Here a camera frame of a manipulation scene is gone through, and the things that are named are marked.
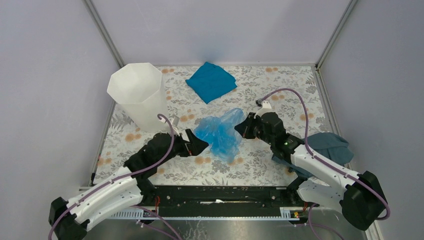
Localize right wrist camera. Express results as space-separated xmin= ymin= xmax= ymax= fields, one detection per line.
xmin=255 ymin=99 xmax=274 ymax=117

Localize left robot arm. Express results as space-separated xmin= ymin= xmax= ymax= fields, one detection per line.
xmin=48 ymin=129 xmax=209 ymax=240

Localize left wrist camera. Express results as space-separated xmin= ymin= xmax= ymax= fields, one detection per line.
xmin=158 ymin=116 xmax=180 ymax=135

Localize floral patterned table mat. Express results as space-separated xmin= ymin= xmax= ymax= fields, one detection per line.
xmin=91 ymin=66 xmax=331 ymax=186

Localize aluminium rail front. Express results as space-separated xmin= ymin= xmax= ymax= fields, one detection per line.
xmin=109 ymin=206 xmax=309 ymax=221

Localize grey-blue crumpled cloth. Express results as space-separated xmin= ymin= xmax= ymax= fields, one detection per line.
xmin=271 ymin=132 xmax=354 ymax=179

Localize white plastic trash bin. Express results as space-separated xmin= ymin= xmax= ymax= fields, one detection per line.
xmin=107 ymin=62 xmax=169 ymax=133

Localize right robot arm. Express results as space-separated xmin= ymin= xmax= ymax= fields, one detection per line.
xmin=234 ymin=112 xmax=388 ymax=231

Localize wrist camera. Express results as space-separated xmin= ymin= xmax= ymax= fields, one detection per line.
xmin=255 ymin=99 xmax=274 ymax=117
xmin=158 ymin=116 xmax=180 ymax=135

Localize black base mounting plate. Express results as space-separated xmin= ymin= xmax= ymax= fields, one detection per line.
xmin=139 ymin=185 xmax=312 ymax=213

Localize bright blue folded cloth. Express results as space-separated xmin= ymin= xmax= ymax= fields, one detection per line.
xmin=185 ymin=62 xmax=237 ymax=104

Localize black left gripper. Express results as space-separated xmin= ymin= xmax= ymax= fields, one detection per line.
xmin=156 ymin=128 xmax=209 ymax=166

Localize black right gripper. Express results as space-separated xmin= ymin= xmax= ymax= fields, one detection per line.
xmin=234 ymin=112 xmax=274 ymax=146

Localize blue plastic trash bag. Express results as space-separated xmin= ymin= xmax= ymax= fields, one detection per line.
xmin=194 ymin=108 xmax=244 ymax=163

